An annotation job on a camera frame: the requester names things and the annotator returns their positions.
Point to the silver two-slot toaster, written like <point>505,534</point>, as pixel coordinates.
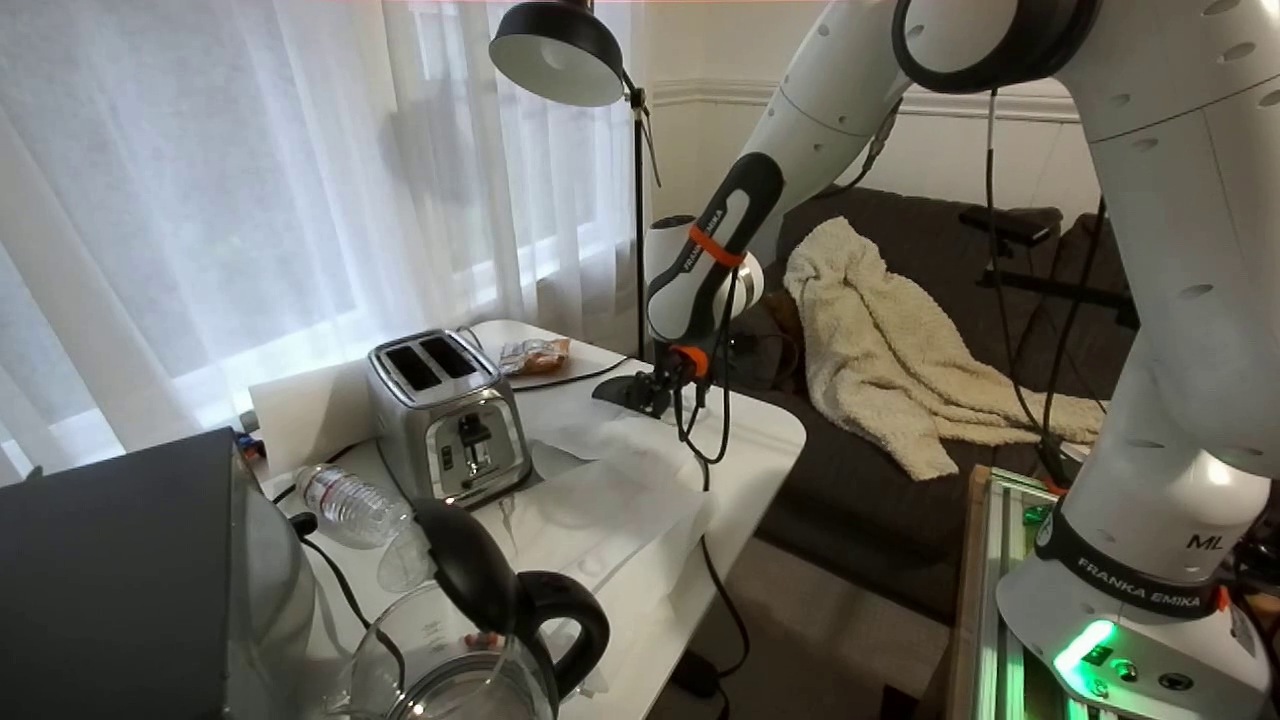
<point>454,441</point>

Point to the dark grey sofa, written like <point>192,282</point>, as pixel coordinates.
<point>865,493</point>

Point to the black box appliance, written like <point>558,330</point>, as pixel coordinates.
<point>120,587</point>

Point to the black kettle electric base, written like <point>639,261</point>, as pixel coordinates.
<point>627,394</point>

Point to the white cloth on desk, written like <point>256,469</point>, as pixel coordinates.
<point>603,505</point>

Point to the black floor lamp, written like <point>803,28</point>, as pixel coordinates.
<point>560,52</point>

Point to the white sheer curtain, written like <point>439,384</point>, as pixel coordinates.
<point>203,203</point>

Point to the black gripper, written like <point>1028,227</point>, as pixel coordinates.
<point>661,362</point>

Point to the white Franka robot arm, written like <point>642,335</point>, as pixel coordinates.
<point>1203,203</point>

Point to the cream towel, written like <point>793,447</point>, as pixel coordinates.
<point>881,347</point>

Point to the clear plastic water bottle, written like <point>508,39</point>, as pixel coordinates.
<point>349,505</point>

